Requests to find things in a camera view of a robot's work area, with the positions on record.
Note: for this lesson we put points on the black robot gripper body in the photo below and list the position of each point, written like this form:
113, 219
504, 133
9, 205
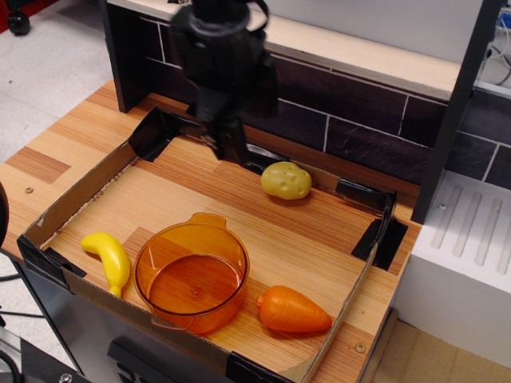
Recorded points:
218, 54

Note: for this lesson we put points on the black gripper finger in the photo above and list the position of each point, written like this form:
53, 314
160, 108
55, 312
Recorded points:
224, 134
263, 97

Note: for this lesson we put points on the orange transparent plastic pot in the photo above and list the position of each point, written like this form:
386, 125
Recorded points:
193, 276

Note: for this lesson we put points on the grey toy kitchen cabinet front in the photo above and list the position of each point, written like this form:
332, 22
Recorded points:
101, 332

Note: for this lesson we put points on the yellow plastic toy potato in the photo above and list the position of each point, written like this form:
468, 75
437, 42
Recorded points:
286, 180

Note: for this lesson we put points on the white toy sink drainboard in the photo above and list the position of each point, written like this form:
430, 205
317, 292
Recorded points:
456, 284

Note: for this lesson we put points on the wooden shelf with dark posts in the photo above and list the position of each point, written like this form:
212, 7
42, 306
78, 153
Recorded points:
393, 113

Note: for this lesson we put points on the yellow plastic toy banana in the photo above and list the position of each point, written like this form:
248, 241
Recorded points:
114, 259

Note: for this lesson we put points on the orange plastic toy carrot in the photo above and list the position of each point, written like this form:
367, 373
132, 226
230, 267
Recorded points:
284, 309

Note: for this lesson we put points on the cardboard fence with black tape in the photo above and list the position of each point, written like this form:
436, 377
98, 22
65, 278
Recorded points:
341, 246

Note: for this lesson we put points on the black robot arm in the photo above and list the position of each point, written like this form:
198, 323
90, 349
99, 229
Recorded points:
231, 69

